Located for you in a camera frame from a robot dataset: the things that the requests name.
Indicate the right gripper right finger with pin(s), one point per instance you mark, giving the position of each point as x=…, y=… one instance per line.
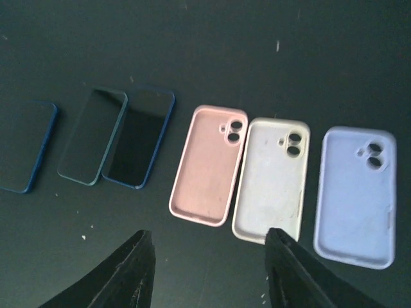
x=297, y=279

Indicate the beige cased phone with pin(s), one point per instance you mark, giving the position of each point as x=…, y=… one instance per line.
x=272, y=180

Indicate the lavender phone case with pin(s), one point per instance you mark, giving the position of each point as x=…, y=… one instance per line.
x=355, y=219

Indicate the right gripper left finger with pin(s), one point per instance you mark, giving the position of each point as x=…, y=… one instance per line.
x=123, y=279

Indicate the dark phone from pink case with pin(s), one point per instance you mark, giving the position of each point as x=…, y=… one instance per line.
x=26, y=127

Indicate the teal phone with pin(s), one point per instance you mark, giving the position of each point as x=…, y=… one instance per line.
x=92, y=135

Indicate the blue phone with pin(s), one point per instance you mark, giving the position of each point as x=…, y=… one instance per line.
x=138, y=138

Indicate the pink cased phone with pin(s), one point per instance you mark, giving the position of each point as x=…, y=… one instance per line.
x=206, y=176

